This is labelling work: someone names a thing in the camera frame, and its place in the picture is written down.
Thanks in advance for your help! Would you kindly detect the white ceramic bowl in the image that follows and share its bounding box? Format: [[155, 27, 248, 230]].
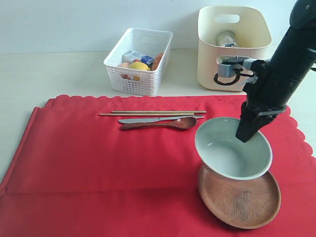
[[195, 117, 273, 181]]

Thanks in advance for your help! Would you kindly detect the stainless steel cup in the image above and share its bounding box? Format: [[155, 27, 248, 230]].
[[216, 31, 238, 47]]

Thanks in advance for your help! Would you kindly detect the brown egg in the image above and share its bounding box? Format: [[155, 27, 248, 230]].
[[119, 62, 130, 68]]

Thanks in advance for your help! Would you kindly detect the red sausage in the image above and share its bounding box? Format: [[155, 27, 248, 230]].
[[121, 74, 133, 79]]

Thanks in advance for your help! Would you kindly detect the yellow lemon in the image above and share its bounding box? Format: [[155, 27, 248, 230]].
[[128, 62, 151, 71]]

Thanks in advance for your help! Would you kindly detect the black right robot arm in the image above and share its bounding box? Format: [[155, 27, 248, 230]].
[[236, 0, 316, 143]]

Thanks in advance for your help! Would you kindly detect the brown wooden spoon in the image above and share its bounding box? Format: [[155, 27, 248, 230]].
[[121, 117, 197, 131]]

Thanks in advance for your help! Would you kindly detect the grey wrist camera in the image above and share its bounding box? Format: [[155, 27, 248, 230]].
[[217, 56, 255, 78]]

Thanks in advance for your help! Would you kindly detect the brown wooden plate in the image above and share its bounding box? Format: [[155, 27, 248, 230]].
[[198, 165, 281, 230]]

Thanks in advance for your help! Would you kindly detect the white perforated plastic basket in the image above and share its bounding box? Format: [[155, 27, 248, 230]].
[[104, 28, 173, 95]]

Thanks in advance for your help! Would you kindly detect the orange fried food piece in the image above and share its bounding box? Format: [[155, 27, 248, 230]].
[[151, 52, 163, 71]]

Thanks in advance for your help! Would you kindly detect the wooden chopstick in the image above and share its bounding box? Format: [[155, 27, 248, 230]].
[[98, 113, 194, 117], [112, 111, 207, 114]]

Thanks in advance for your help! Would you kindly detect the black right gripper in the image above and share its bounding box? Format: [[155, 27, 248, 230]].
[[236, 59, 285, 143]]

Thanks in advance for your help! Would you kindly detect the cream plastic bin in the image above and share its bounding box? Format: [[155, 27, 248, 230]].
[[197, 6, 272, 91]]

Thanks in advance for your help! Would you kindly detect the red scalloped table cloth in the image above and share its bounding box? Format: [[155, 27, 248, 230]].
[[0, 95, 316, 237]]

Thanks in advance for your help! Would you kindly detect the small milk carton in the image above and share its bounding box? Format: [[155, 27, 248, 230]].
[[122, 50, 154, 66]]

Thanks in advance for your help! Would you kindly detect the silver table knife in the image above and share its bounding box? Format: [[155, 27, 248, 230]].
[[118, 115, 204, 124]]

